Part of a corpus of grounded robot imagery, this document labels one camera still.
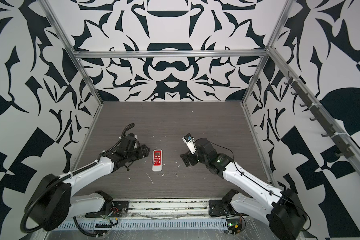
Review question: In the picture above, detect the aluminium frame rail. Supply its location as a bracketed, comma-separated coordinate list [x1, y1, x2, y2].
[73, 50, 266, 59]

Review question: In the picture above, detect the small electronics board right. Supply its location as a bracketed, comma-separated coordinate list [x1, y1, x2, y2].
[226, 218, 246, 235]

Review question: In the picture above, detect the black wall hook rail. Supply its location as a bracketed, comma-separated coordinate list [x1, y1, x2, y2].
[284, 73, 355, 159]

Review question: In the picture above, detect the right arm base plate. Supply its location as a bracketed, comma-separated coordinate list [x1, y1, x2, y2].
[209, 200, 237, 218]

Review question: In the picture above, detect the white slotted cable duct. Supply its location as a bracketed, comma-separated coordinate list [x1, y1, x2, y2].
[55, 218, 229, 231]

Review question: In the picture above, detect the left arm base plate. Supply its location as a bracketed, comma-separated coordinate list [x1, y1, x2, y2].
[85, 201, 129, 218]

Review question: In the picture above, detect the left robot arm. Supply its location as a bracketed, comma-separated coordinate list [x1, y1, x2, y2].
[20, 123, 150, 233]

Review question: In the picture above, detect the white red remote control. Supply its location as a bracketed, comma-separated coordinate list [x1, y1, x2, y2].
[152, 150, 163, 172]

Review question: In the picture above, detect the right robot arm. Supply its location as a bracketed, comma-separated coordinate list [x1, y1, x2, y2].
[181, 134, 311, 240]

